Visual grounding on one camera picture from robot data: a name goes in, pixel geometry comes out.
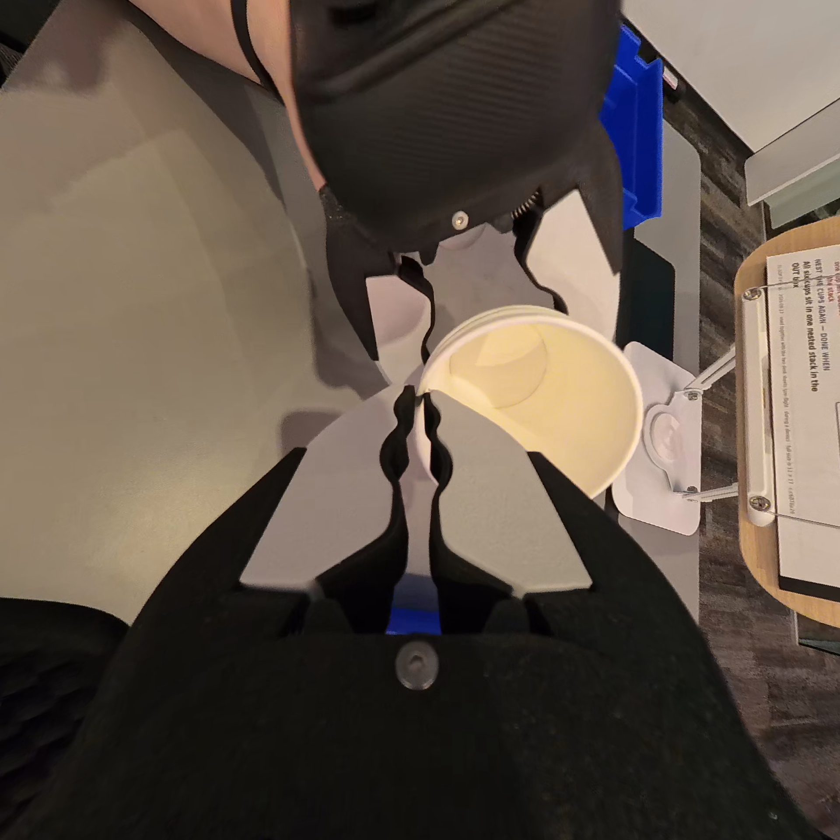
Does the instruction sheet on wooden stand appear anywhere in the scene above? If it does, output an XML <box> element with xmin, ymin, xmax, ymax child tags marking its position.
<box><xmin>733</xmin><ymin>217</ymin><xmax>840</xmax><ymax>628</ymax></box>

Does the blue plastic bin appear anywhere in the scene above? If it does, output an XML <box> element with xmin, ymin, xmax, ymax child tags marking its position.
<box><xmin>388</xmin><ymin>607</ymin><xmax>441</xmax><ymax>634</ymax></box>
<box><xmin>602</xmin><ymin>27</ymin><xmax>665</xmax><ymax>231</ymax></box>

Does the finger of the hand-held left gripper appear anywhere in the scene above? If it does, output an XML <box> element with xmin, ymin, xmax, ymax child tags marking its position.
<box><xmin>512</xmin><ymin>168</ymin><xmax>626</xmax><ymax>324</ymax></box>
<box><xmin>322</xmin><ymin>187</ymin><xmax>437</xmax><ymax>392</ymax></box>

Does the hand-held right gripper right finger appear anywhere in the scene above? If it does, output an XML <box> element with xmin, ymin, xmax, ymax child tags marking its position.
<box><xmin>423</xmin><ymin>390</ymin><xmax>592</xmax><ymax>620</ymax></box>

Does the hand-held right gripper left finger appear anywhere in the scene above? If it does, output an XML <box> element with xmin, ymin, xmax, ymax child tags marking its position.
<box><xmin>241</xmin><ymin>388</ymin><xmax>410</xmax><ymax>618</ymax></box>

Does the black flat mat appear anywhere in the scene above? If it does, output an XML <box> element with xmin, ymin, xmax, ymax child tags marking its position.
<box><xmin>617</xmin><ymin>119</ymin><xmax>703</xmax><ymax>624</ymax></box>

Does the person's left forearm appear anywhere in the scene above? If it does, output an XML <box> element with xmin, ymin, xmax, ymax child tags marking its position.
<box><xmin>132</xmin><ymin>0</ymin><xmax>248</xmax><ymax>43</ymax></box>

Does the black wristband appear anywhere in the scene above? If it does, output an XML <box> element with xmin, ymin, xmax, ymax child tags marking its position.
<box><xmin>230</xmin><ymin>0</ymin><xmax>284</xmax><ymax>95</ymax></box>

